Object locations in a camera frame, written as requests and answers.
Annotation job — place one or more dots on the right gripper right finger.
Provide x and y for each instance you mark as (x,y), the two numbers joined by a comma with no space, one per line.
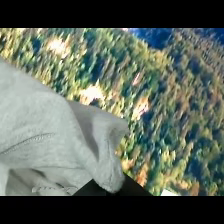
(133,187)

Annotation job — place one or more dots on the grey sweatshirt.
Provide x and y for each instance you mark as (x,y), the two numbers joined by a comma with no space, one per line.
(50,140)

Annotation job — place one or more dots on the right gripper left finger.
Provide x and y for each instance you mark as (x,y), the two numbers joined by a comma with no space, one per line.
(90,189)

